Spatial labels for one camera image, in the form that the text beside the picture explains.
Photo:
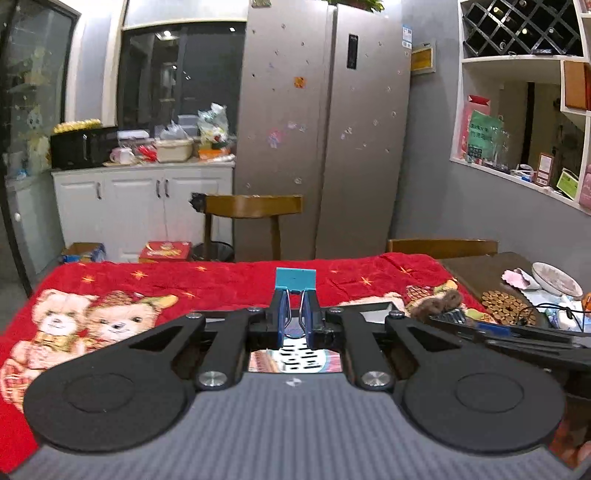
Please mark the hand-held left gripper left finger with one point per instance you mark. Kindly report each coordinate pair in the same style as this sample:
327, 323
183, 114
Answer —
280, 318

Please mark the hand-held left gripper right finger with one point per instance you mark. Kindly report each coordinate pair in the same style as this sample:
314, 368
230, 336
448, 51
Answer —
310, 323

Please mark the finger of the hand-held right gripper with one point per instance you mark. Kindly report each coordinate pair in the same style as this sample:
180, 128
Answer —
461, 324

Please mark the blue binder clip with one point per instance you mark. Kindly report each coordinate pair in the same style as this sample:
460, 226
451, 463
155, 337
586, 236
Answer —
295, 279

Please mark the brown plush toy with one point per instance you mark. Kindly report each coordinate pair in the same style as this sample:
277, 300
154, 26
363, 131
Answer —
436, 305

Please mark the woven round trivet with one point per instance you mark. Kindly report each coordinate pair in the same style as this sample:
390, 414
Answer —
505, 305

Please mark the pink tissue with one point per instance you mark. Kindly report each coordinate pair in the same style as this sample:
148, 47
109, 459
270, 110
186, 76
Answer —
519, 279

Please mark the white bowl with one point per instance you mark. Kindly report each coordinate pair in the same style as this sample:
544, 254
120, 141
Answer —
554, 277

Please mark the wooden chair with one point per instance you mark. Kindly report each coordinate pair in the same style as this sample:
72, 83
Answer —
254, 205
443, 246

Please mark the black trash bin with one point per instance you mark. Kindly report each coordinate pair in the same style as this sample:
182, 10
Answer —
214, 251

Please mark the red gift box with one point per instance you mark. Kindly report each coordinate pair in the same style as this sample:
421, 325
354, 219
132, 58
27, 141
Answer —
165, 251

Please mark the red bear printed blanket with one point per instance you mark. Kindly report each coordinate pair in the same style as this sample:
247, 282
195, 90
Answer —
138, 295

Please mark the green table sign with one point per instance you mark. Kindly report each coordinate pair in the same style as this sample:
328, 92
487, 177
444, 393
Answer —
568, 183

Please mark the pink figurine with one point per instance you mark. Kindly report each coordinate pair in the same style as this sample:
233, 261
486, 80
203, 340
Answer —
586, 184

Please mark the small framed card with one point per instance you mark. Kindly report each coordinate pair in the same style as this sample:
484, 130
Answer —
544, 170

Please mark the orange box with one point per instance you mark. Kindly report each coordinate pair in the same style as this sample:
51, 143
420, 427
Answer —
214, 153

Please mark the silver double-door fridge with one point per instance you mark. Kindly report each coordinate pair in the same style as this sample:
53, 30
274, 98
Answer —
323, 138

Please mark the white kitchen cabinet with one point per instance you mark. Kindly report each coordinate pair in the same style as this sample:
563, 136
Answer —
134, 203

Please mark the green paper bag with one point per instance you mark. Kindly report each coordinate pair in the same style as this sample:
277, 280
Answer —
485, 136

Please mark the red paper bag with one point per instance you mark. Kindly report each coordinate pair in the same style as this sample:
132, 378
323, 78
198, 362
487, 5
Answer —
465, 134

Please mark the beige plastic basin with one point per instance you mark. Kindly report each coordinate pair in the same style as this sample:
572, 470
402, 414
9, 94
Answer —
174, 151

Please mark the clear bag of groceries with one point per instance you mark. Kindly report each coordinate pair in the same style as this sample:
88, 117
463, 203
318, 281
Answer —
213, 124

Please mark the blue cardboard carton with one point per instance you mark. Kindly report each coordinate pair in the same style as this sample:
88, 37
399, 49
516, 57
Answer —
85, 253

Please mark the grey plastic bag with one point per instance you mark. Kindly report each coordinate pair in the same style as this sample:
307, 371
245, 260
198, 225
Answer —
173, 131

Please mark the white mug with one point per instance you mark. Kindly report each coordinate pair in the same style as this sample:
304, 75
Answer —
121, 156

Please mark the white lidded container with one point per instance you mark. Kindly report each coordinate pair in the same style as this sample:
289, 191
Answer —
133, 136

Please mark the dark kitchen window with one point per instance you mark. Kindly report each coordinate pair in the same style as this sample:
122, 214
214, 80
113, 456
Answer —
184, 78

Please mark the black microwave oven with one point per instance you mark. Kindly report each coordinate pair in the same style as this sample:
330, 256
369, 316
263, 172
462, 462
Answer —
83, 148

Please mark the row of gold chocolates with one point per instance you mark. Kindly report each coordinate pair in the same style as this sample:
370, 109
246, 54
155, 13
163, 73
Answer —
76, 124

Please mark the black wine rack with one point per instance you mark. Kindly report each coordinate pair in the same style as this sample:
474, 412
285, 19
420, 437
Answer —
521, 27

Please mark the glass door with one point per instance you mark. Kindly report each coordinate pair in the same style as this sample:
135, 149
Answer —
32, 115

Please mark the green potted plant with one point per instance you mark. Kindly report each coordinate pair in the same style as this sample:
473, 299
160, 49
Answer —
364, 4

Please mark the white wall shelf unit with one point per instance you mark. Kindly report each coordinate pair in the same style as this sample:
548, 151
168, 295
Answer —
508, 62

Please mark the yellow wall box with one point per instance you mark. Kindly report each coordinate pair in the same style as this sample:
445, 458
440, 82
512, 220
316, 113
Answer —
423, 57

